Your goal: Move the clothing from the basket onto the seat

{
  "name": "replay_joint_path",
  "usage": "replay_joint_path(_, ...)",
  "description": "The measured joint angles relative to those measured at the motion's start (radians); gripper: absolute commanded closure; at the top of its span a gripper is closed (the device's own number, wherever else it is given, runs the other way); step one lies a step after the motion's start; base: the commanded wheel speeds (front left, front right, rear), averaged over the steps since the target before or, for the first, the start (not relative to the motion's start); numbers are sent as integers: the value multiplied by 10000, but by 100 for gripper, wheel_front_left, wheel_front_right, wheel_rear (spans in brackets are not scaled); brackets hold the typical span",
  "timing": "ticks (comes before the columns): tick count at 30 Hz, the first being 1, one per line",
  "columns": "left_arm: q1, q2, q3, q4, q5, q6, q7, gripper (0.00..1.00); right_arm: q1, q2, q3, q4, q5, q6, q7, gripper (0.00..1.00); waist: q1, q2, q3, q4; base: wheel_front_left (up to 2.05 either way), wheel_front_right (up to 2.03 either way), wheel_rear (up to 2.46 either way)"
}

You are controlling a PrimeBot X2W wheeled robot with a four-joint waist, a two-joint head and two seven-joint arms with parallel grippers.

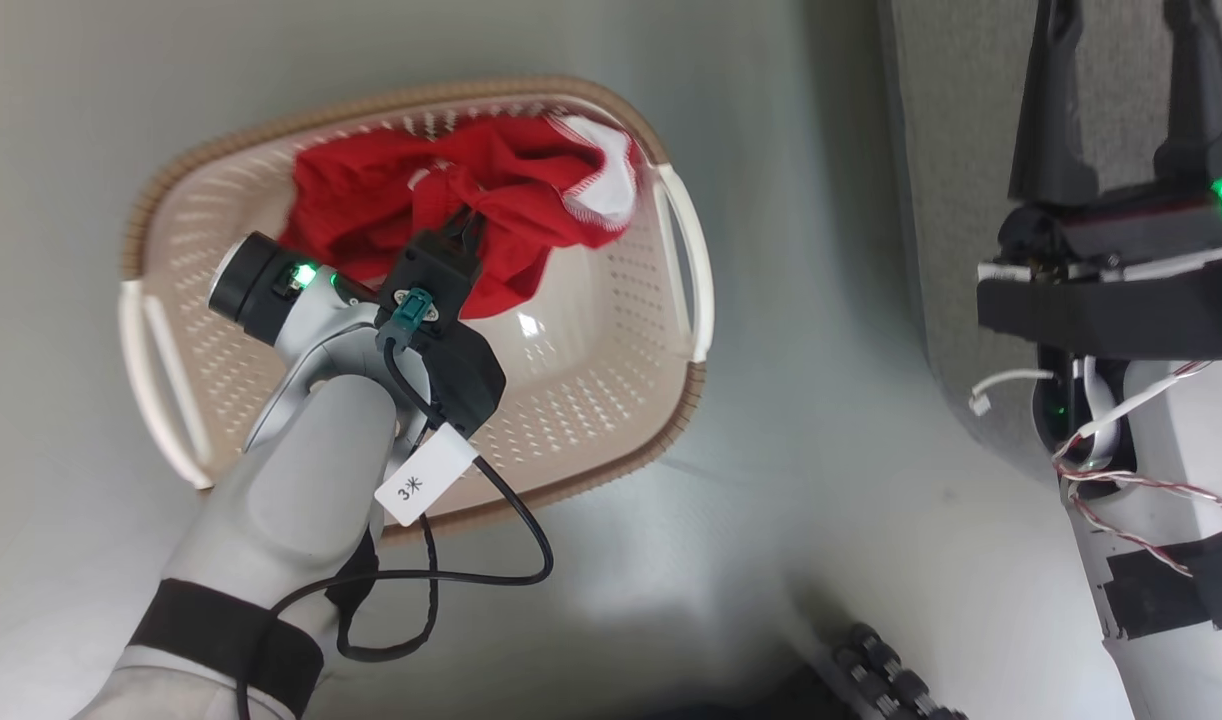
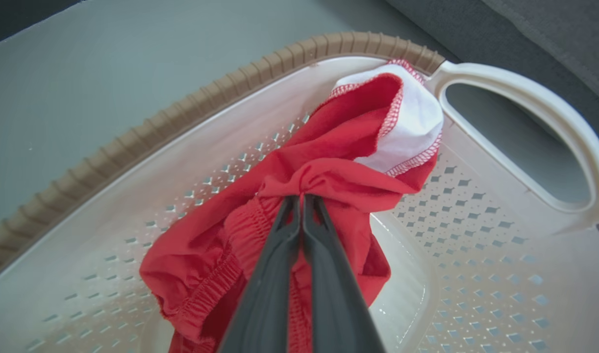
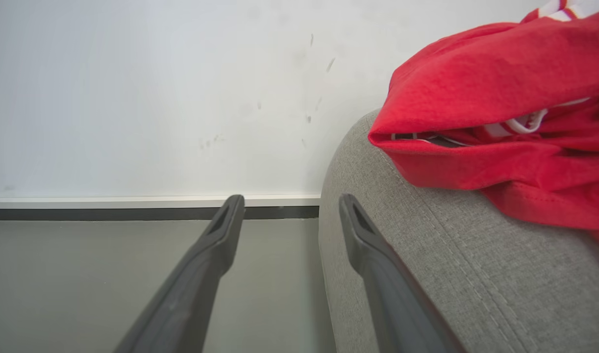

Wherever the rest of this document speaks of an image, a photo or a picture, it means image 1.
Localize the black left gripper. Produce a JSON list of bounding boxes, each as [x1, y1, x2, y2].
[[411, 207, 509, 438]]

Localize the black cable with teal plug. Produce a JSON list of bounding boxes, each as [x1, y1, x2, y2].
[[236, 288, 555, 720]]

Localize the white cable with connector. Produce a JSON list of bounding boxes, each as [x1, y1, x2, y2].
[[968, 368, 1057, 417]]

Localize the red and white garment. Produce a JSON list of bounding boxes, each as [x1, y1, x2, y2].
[[279, 112, 644, 321]]

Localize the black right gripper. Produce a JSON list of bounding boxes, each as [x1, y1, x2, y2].
[[976, 0, 1222, 363]]

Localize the red white twisted wires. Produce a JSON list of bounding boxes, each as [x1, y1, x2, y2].
[[1051, 360, 1222, 579]]

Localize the grey fabric sofa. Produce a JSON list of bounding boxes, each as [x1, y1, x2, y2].
[[876, 0, 1222, 491]]

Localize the beige perforated laundry basket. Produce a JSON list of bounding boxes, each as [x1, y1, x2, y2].
[[118, 75, 717, 546]]

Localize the white cable label tag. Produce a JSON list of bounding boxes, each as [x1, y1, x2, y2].
[[374, 425, 480, 527]]

